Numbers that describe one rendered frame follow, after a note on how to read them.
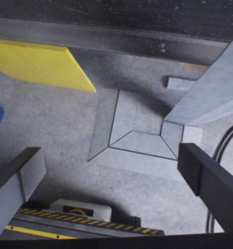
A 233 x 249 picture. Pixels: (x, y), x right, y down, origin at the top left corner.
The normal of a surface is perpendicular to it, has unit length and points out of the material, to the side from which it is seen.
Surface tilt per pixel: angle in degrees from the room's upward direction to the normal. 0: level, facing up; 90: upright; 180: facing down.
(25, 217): 0
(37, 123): 0
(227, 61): 90
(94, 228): 0
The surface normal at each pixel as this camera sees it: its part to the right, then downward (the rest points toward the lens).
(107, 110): -0.29, -0.16
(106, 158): -0.15, 0.04
